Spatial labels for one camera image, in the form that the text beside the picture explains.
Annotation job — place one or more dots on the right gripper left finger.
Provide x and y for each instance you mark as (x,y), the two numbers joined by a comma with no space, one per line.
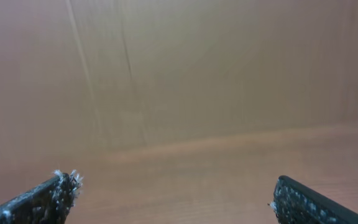
(50,202)

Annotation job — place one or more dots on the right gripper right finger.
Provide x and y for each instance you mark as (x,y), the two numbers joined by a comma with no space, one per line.
(295,203)

